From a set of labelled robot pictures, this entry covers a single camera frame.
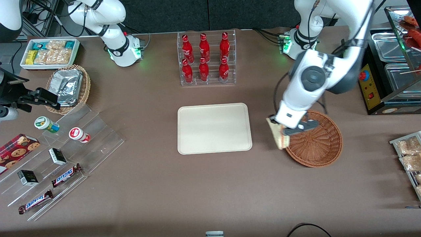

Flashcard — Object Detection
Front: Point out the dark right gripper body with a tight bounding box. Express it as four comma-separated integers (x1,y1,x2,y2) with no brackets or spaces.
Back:
0,67,29,106

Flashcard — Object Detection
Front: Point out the triangular sandwich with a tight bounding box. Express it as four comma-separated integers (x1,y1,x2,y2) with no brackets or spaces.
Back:
266,117,290,150

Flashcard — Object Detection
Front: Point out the light wicker basket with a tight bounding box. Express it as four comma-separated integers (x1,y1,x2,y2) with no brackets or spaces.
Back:
45,65,91,115

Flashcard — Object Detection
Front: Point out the brown wicker basket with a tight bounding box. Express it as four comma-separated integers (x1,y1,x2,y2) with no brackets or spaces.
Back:
284,110,343,168

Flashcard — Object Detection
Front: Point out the beige plastic tray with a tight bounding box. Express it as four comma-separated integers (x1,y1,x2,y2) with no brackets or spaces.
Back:
178,103,253,155

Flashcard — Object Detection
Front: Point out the silver foil package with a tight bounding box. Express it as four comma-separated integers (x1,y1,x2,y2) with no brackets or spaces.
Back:
50,69,83,99
58,96,81,107

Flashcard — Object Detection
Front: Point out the green lid white cup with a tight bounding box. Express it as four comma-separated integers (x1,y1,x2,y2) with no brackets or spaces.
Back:
34,116,60,134

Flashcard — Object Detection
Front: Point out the clear nut snack bag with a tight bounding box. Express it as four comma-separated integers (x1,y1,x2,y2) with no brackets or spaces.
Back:
46,40,66,50
50,48,72,65
34,49,53,65

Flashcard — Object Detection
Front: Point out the red lid white cup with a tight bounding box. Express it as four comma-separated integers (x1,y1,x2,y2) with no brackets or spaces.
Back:
69,127,90,143

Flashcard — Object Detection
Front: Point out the red plaid cookie box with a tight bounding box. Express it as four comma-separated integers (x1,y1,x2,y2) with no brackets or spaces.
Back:
0,133,40,175

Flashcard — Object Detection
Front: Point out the white rectangular snack bin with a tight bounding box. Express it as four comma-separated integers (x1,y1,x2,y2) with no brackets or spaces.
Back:
20,39,80,70

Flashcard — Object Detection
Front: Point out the small black white box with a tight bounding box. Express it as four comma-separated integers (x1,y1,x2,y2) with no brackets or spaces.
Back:
49,148,67,166
17,170,39,186

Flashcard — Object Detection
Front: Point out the red cola bottle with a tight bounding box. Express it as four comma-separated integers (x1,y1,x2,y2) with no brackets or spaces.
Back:
182,34,194,64
219,57,230,83
199,33,211,63
219,32,231,62
198,58,210,82
182,59,194,84

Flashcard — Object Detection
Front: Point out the clear acrylic stepped display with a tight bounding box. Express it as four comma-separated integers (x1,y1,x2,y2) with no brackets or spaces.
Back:
0,105,125,222

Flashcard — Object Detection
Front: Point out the brown snickers bar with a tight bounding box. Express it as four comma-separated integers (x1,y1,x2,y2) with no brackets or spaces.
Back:
51,163,83,188
18,190,54,215

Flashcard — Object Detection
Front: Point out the black food warmer case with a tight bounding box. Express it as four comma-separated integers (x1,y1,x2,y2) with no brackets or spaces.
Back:
341,6,421,116

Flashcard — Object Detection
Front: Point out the clear acrylic bottle rack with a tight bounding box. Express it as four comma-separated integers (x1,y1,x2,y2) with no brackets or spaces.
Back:
177,30,236,87

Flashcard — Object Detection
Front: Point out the steel warmer pan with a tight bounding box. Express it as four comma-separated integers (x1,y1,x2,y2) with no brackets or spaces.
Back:
384,63,421,93
371,32,408,63

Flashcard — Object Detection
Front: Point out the red sausage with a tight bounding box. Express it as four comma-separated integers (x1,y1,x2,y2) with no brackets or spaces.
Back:
404,16,421,29
406,30,421,46

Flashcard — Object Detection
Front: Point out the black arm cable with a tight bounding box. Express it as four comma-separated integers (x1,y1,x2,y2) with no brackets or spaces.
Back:
273,73,291,116

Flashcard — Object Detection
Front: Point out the aluminium frame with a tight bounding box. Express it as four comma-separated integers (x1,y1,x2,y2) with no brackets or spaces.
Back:
20,0,61,40

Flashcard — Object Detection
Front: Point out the black base cable bundle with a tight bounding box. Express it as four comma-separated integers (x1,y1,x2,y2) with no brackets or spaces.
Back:
253,28,284,45

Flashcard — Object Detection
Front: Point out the black looped cable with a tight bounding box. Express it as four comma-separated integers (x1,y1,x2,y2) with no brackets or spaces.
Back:
286,223,333,237

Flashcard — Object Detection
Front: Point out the metal wire tray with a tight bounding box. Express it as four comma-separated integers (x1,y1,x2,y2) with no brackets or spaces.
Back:
389,131,421,201

